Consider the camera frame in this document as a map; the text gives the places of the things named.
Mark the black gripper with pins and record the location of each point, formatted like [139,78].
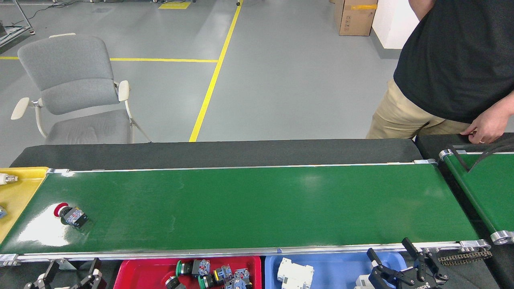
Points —
[415,284]

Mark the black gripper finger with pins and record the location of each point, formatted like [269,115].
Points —
[92,279]
[40,281]

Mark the white circuit breaker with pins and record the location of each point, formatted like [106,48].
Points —
[295,275]
[361,282]

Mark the person's left forearm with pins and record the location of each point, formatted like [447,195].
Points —
[509,106]

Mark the red plastic tray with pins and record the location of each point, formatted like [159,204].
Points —
[144,273]

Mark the blue plastic tray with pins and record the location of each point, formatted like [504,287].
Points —
[333,269]

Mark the yellow plastic tray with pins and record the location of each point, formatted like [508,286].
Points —
[16,200]

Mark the small white plug part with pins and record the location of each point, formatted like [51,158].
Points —
[8,178]

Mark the green feeder conveyor belt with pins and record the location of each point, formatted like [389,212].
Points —
[490,192]

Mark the long green conveyor belt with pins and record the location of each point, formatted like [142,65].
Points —
[241,204]

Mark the person's left hand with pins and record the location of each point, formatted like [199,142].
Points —
[488,126]

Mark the grey office chair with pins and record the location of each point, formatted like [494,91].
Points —
[72,72]

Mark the person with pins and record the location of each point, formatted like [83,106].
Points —
[453,60]

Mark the silver metal rack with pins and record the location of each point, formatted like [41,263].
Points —
[16,34]

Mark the cardboard box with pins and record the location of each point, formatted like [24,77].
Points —
[355,18]

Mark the black guide frame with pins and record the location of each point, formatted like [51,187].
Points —
[460,159]

